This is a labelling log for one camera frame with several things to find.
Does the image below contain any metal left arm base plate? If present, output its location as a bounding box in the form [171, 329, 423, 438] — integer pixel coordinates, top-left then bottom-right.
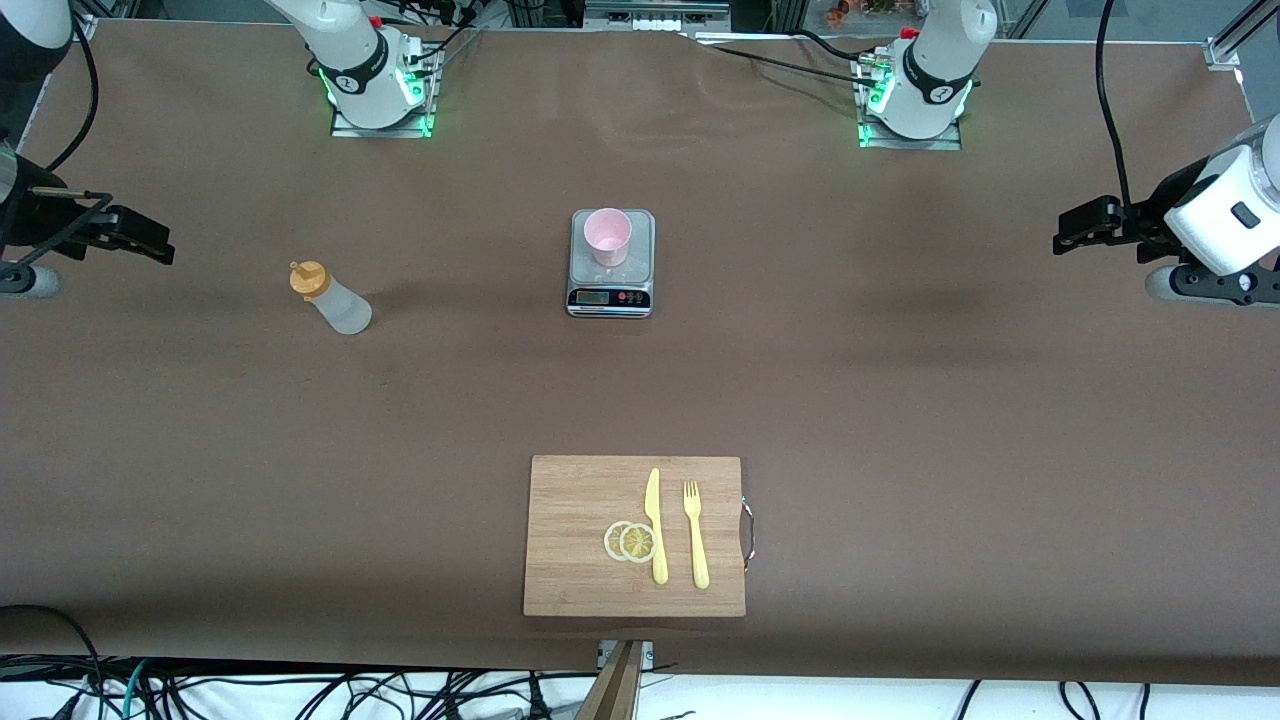
[855, 50, 966, 151]

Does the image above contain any yellow plastic knife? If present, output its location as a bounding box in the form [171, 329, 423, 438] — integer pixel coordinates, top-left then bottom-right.
[644, 467, 670, 586]

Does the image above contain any grey power strip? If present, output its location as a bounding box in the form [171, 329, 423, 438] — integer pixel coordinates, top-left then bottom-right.
[585, 0, 733, 33]

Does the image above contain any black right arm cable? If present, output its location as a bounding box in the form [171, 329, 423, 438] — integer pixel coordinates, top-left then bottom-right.
[42, 15, 101, 173]

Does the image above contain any black cable bundle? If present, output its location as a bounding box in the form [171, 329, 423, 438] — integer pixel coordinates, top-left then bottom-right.
[395, 0, 491, 76]

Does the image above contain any black looped floor cable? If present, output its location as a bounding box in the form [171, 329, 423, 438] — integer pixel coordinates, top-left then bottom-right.
[0, 604, 106, 701]

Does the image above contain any brown table cover sheet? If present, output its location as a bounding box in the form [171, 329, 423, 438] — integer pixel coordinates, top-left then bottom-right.
[0, 18, 1280, 691]

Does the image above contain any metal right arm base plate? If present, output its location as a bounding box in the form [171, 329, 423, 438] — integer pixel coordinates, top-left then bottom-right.
[330, 38, 443, 139]

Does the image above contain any translucent sauce bottle orange cap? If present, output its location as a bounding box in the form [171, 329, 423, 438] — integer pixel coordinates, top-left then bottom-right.
[288, 260, 373, 336]

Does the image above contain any wooden post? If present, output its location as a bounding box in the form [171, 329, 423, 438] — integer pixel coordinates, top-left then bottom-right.
[575, 640, 643, 720]

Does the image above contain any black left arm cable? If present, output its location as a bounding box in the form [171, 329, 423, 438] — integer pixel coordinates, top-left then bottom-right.
[1096, 0, 1137, 219]

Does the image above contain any black cable on table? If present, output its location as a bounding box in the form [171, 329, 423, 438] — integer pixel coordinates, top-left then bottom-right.
[698, 36, 883, 89]

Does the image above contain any pink plastic cup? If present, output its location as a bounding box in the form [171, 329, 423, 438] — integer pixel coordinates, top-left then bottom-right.
[584, 207, 634, 269]

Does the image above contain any teal cable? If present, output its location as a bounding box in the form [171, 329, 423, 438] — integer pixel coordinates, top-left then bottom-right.
[115, 658, 153, 720]

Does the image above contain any yellow plastic fork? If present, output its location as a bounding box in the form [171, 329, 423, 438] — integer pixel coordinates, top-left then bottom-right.
[682, 480, 711, 590]

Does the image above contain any silver digital kitchen scale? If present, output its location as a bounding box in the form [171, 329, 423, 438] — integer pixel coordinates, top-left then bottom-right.
[566, 208, 657, 320]

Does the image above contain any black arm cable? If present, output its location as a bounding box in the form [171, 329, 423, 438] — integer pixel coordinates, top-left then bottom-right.
[42, 15, 101, 173]
[1096, 0, 1137, 219]

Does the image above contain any aluminium frame profile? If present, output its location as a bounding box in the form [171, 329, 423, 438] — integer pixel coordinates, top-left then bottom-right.
[1205, 0, 1280, 71]

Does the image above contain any small metal bracket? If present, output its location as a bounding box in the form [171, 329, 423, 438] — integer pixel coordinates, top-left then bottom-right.
[597, 640, 656, 673]

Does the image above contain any wooden cutting board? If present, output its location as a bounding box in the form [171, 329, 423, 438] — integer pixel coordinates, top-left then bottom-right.
[522, 455, 757, 619]

